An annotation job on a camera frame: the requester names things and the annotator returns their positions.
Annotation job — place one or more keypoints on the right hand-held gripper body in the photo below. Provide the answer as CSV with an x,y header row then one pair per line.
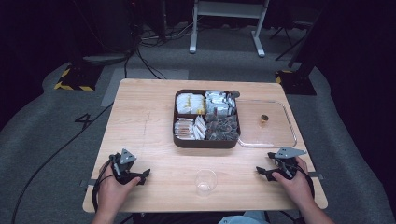
x,y
286,160

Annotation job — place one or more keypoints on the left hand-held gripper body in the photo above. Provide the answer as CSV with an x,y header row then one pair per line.
x,y
123,166

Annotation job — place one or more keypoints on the person's right hand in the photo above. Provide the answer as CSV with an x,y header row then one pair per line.
x,y
295,186

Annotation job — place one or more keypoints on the person's left hand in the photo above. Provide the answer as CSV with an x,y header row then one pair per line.
x,y
113,193

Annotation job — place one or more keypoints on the clear lid with knob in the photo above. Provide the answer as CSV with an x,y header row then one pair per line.
x,y
274,133

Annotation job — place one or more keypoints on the grey table clamp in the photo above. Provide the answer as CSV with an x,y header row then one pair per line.
x,y
88,182
316,175

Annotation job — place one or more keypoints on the person's blue jeans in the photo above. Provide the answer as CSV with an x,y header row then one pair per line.
x,y
243,218

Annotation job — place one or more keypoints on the pile of clear stick packets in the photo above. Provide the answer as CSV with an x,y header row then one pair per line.
x,y
183,129

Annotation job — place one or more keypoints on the pile of dark packets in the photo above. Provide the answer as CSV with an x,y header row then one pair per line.
x,y
222,128

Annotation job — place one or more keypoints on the clear plastic cup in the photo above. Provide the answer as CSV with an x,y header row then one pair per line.
x,y
205,182

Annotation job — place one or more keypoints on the brown compartment tray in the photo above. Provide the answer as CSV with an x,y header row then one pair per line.
x,y
205,144

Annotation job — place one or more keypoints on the row of slim white packets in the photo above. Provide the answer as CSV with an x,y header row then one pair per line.
x,y
200,127

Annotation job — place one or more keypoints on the black yellow striped base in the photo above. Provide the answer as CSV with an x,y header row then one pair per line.
x,y
295,84
79,79

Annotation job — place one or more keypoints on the pile of silver packets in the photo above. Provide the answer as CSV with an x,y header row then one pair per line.
x,y
218,102

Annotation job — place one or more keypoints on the grey round cap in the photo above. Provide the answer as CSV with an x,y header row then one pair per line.
x,y
234,94

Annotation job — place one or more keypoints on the pile of white yellow packets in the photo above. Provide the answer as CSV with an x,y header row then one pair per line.
x,y
190,103

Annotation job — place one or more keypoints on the black tripod legs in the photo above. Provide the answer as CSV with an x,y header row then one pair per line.
x,y
288,40

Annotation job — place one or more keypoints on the white metal stand frame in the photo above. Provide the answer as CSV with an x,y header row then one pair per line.
x,y
229,11

